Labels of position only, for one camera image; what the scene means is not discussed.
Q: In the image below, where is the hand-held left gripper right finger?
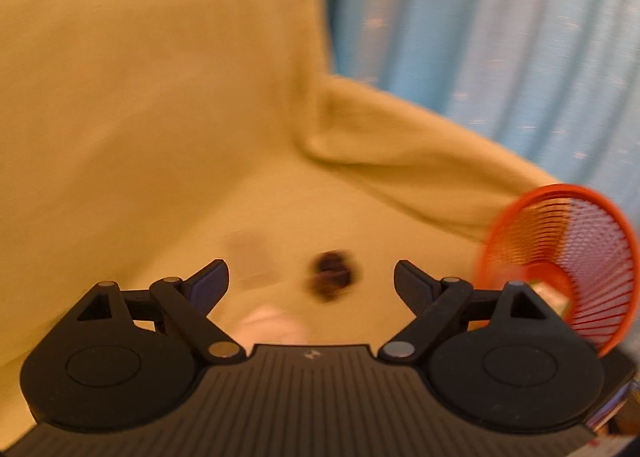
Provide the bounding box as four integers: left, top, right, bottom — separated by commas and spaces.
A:
378, 259, 555, 364

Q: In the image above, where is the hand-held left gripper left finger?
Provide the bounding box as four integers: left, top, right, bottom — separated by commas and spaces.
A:
75, 259, 246, 364

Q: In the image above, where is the clear plastic cup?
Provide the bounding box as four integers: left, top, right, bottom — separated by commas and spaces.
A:
227, 231, 282, 289

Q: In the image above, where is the red mesh basket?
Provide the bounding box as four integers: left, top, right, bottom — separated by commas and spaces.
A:
474, 184, 640, 359

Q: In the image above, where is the yellow sofa blanket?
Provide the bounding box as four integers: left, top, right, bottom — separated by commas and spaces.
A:
0, 0, 566, 443

